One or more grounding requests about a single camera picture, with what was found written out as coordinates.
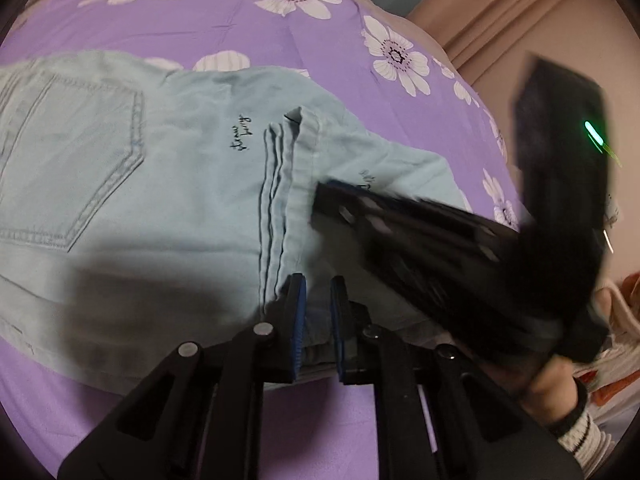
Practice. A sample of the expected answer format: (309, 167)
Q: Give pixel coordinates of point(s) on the light blue strawberry pants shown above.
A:
(142, 208)

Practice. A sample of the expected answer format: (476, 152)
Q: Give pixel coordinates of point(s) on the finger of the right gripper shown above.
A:
(430, 236)

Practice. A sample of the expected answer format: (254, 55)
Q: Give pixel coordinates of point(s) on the person's right hand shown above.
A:
(552, 394)

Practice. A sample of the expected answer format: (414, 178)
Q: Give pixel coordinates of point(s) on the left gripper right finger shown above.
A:
(438, 416)

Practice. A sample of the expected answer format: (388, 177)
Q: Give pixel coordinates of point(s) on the purple floral bed sheet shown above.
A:
(392, 77)

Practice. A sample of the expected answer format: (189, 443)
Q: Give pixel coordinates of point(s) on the pink curtain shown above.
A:
(476, 33)

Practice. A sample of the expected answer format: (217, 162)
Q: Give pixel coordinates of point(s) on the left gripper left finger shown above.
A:
(198, 414)

